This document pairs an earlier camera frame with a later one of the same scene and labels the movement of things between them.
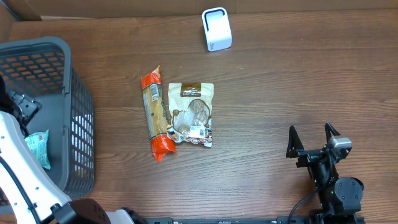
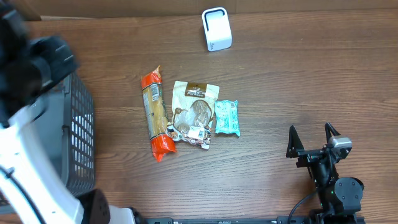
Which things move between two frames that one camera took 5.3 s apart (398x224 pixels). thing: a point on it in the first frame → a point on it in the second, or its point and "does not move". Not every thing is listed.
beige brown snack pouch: x=191 y=104 does not move
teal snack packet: x=38 y=143 → x=227 y=117
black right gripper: x=313 y=155 does not move
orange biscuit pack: x=160 y=140 does not move
